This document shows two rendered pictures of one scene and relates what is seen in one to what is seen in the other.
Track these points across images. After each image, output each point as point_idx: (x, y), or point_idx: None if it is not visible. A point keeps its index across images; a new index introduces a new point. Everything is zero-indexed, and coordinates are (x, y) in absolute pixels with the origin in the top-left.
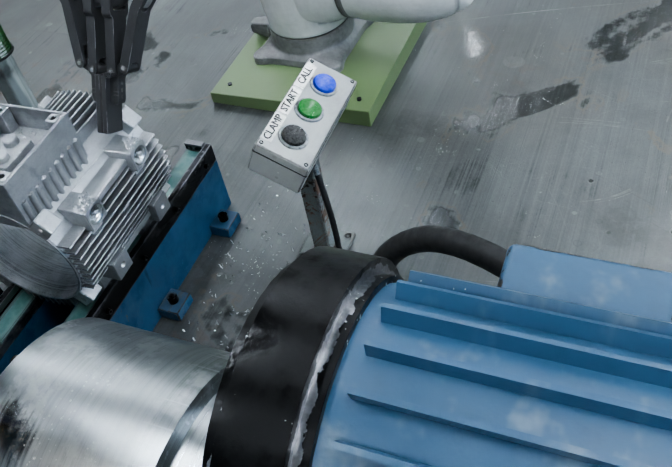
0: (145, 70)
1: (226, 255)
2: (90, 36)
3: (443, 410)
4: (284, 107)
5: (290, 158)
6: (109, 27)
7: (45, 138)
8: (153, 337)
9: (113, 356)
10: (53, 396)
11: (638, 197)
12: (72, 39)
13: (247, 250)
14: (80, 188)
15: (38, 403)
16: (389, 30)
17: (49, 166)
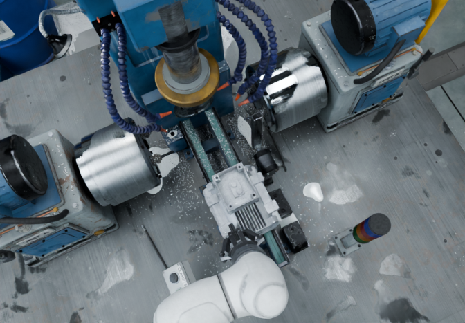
0: (379, 320)
1: (228, 260)
2: (241, 235)
3: None
4: (185, 285)
5: (168, 269)
6: (233, 241)
7: (222, 198)
8: (125, 178)
9: (119, 164)
10: (118, 146)
11: None
12: (250, 230)
13: (223, 268)
14: (221, 205)
15: (120, 143)
16: None
17: (221, 196)
